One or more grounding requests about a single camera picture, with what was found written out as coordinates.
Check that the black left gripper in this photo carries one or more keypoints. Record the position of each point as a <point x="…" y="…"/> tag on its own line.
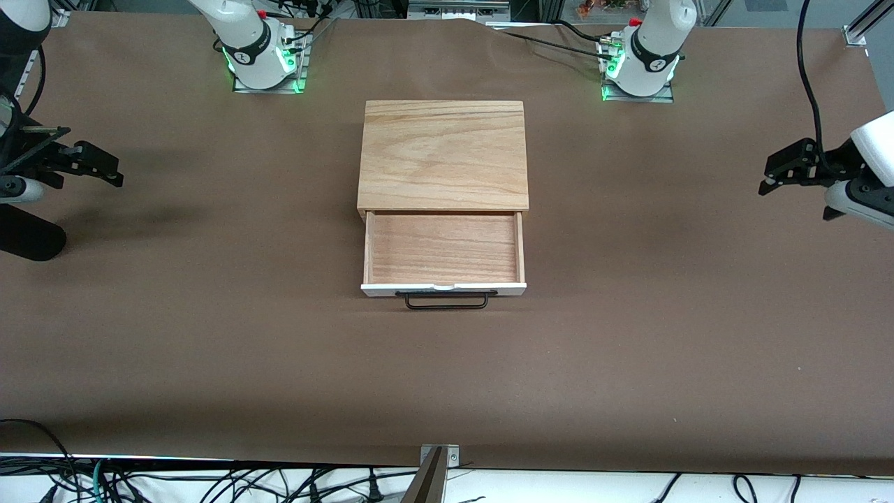
<point x="818" y="168"/>

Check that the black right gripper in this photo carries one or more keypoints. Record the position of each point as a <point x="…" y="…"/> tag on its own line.
<point x="33" y="155"/>

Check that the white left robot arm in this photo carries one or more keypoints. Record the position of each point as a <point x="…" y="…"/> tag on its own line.
<point x="649" y="56"/>

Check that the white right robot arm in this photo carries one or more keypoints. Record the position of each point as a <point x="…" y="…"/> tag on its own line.
<point x="244" y="42"/>

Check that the light wooden drawer cabinet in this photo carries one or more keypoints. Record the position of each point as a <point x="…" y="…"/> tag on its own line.
<point x="443" y="154"/>

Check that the black rounded blurry object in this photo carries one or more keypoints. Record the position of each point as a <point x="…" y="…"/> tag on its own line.
<point x="28" y="237"/>

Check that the brown paper table cover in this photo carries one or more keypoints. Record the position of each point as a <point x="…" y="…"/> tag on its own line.
<point x="447" y="391"/>

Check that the grey slanted strut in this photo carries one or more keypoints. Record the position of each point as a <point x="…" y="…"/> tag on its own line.
<point x="427" y="485"/>

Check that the aluminium profile rail with bracket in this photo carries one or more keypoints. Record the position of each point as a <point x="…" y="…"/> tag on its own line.
<point x="57" y="19"/>

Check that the aluminium profile corner post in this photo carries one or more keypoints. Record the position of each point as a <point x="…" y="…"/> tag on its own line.
<point x="862" y="28"/>

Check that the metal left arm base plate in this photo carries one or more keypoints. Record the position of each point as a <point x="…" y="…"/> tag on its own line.
<point x="639" y="98"/>

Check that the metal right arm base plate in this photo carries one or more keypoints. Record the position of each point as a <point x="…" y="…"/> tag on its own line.
<point x="269" y="86"/>

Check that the silver metal frame box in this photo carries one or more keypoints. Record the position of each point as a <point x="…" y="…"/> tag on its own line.
<point x="457" y="10"/>

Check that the silver metal edge bracket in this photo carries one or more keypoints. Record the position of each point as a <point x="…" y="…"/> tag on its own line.
<point x="452" y="455"/>

